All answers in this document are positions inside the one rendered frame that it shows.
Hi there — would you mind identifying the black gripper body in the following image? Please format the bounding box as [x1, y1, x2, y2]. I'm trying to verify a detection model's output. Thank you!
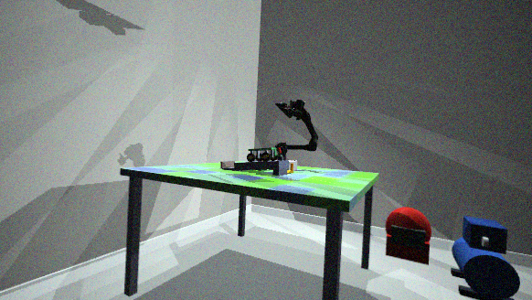
[282, 102, 296, 118]

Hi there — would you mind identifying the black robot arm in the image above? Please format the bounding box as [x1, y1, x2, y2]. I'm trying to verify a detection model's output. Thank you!
[275, 100, 318, 160]

